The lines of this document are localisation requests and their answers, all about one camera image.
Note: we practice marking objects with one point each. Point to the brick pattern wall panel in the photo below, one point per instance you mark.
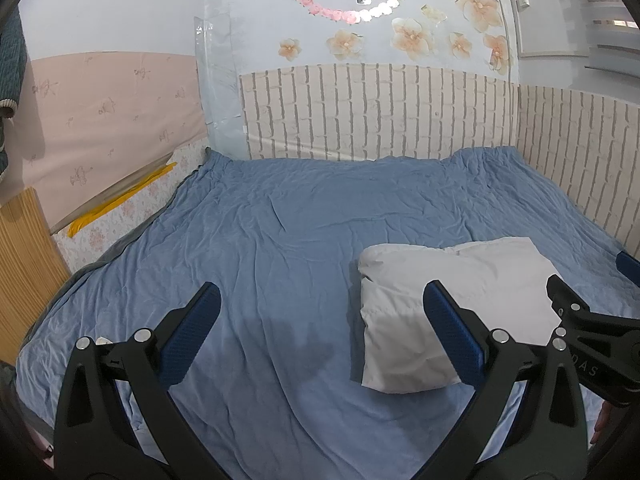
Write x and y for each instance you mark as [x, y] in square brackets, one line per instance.
[375, 110]

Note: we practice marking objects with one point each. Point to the blue bed sheet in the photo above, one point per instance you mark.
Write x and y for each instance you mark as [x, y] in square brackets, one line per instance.
[275, 260]

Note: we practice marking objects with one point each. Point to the pink padded wall panel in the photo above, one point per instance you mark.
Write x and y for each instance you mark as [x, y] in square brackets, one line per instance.
[100, 125]

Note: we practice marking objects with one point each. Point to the window blind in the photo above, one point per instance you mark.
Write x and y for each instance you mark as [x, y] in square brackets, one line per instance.
[607, 15]

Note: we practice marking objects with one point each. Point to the white pillow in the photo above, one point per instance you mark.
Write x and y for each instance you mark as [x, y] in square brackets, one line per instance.
[400, 310]

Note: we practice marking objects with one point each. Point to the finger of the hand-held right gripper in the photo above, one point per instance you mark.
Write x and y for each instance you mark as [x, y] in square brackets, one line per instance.
[629, 263]
[570, 312]

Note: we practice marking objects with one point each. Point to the paper flower wall stickers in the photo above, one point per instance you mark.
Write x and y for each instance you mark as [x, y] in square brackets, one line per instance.
[412, 35]

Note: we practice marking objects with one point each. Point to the wooden board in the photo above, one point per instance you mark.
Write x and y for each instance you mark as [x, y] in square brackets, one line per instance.
[27, 270]

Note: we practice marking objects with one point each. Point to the clear plastic sheet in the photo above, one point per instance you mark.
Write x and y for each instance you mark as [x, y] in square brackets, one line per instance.
[220, 85]

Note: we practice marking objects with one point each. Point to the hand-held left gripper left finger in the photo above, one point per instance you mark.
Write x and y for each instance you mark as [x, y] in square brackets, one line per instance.
[192, 330]

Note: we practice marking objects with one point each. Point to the green knitted cloth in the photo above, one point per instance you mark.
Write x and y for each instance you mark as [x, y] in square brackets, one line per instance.
[10, 65]

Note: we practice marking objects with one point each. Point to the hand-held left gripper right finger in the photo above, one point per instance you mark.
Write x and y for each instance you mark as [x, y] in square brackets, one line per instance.
[452, 332]

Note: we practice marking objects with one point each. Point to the person's right hand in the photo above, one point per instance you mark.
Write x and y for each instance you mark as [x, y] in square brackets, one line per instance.
[602, 422]

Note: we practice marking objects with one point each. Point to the floral mattress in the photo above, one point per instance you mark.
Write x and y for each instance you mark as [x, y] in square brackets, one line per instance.
[100, 232]

